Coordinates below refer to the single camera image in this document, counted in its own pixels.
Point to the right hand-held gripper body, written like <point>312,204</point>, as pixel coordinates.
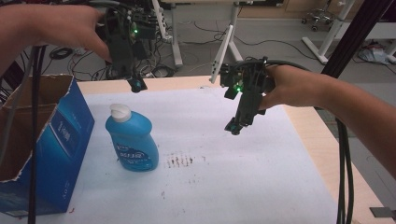
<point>247,88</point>

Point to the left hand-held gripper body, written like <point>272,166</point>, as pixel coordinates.
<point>121,40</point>

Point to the blue detergent bottle white cap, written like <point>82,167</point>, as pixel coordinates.
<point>134,140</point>

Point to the blue cardboard box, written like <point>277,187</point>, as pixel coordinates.
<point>59,140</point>

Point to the person's right hand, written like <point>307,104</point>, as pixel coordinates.
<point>289,85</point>

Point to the person's left hand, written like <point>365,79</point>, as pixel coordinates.
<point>62,26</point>

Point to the white table mat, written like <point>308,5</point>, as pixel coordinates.
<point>218,155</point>

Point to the white perforated desk leg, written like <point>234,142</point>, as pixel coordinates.
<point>222,53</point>

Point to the white power strip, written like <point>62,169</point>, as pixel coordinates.
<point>162,23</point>

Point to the white angled table leg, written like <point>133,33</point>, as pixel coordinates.
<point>330,34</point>

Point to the office chair wheel base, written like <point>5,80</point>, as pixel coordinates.
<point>318,17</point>

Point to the black metal stand pole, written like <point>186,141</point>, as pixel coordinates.
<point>358,35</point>

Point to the crumpled cloth on floor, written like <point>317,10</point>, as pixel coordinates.
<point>373,53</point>

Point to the white desk leg frame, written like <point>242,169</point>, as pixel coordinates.
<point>176,34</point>

